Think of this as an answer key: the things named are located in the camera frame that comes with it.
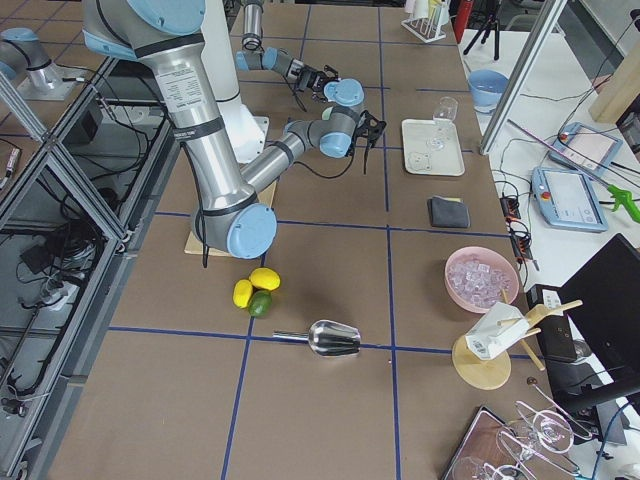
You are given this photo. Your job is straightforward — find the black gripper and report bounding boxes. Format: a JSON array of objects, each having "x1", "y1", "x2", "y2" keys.
[{"x1": 297, "y1": 65, "x2": 341, "y2": 103}]

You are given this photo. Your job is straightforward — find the light blue cup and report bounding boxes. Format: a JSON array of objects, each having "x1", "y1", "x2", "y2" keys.
[{"x1": 323, "y1": 81, "x2": 342, "y2": 103}]

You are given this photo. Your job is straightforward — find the green bowl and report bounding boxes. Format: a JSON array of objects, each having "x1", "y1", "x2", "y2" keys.
[{"x1": 321, "y1": 107, "x2": 333, "y2": 120}]

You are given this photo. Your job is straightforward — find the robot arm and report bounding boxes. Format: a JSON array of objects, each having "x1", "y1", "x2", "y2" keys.
[
  {"x1": 235, "y1": 0, "x2": 341, "y2": 103},
  {"x1": 82, "y1": 1, "x2": 365, "y2": 259}
]

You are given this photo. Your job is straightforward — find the large blue bowl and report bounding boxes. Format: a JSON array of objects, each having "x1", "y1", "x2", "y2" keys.
[{"x1": 468, "y1": 69, "x2": 509, "y2": 114}]

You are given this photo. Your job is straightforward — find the pink bowl with ice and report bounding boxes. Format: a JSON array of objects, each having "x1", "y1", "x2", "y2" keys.
[{"x1": 444, "y1": 246, "x2": 520, "y2": 313}]

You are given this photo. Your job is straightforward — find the metal ice scoop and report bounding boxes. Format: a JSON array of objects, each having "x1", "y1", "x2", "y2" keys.
[{"x1": 272, "y1": 319, "x2": 361, "y2": 357}]

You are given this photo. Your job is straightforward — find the clear wine glass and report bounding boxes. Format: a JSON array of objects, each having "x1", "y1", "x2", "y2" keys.
[{"x1": 427, "y1": 96, "x2": 459, "y2": 152}]

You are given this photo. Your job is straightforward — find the cream bear serving tray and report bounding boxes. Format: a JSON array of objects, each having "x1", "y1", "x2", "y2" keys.
[{"x1": 401, "y1": 119, "x2": 465, "y2": 177}]

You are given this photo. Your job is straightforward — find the folded grey cloth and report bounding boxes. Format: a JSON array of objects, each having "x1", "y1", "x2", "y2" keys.
[{"x1": 427, "y1": 196, "x2": 471, "y2": 228}]

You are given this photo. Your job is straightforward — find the yellow lemon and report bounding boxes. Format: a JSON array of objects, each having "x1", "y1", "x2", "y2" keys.
[
  {"x1": 232, "y1": 279, "x2": 254, "y2": 309},
  {"x1": 249, "y1": 267, "x2": 281, "y2": 291}
]

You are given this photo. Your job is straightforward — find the wooden cutting board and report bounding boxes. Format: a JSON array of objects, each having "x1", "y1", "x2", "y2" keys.
[{"x1": 184, "y1": 180, "x2": 278, "y2": 257}]

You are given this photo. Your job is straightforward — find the green lime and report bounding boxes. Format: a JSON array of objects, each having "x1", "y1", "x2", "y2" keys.
[{"x1": 247, "y1": 290, "x2": 272, "y2": 318}]

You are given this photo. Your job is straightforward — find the blue teach pendant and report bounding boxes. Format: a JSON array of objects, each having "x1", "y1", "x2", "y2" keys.
[{"x1": 531, "y1": 167, "x2": 608, "y2": 233}]

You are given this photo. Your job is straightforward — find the white carton on stand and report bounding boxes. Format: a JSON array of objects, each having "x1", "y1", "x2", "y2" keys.
[{"x1": 464, "y1": 302, "x2": 529, "y2": 361}]

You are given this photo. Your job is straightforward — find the wooden cup stand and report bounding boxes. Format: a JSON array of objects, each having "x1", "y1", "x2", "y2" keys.
[{"x1": 452, "y1": 300, "x2": 583, "y2": 390}]

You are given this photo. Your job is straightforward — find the black monitor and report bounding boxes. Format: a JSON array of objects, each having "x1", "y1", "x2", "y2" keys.
[{"x1": 554, "y1": 233, "x2": 639, "y2": 413}]

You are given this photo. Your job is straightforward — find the upturned wine glasses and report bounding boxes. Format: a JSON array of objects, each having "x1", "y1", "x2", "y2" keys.
[{"x1": 442, "y1": 377, "x2": 594, "y2": 479}]

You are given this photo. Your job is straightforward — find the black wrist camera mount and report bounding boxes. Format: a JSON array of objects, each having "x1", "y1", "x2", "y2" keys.
[{"x1": 354, "y1": 110, "x2": 387, "y2": 150}]

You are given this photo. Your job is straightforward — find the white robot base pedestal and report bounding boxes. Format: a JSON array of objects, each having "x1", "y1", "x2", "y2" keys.
[{"x1": 201, "y1": 0, "x2": 266, "y2": 164}]

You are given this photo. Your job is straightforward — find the white wire cup rack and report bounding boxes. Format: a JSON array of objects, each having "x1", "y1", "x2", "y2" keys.
[{"x1": 401, "y1": 0, "x2": 450, "y2": 44}]

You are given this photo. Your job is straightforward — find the black camera tripod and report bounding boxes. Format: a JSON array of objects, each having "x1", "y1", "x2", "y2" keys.
[{"x1": 462, "y1": 0, "x2": 502, "y2": 61}]

